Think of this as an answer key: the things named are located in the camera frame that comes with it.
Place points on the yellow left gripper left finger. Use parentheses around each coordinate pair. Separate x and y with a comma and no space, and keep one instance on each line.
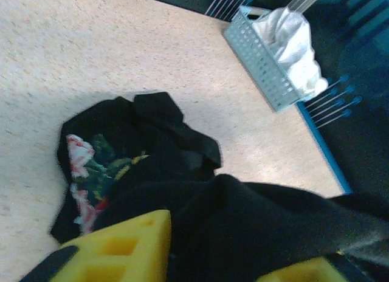
(121,254)

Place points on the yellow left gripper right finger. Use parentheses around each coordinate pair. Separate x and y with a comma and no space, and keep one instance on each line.
(307,273)

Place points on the black floral print t-shirt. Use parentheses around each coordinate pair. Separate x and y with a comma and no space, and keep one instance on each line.
(243,218)

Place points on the grey perforated plastic basket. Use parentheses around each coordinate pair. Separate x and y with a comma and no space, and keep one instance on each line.
(258,60)

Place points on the crumpled white cloth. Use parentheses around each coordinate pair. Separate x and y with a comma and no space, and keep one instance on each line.
(294,51)

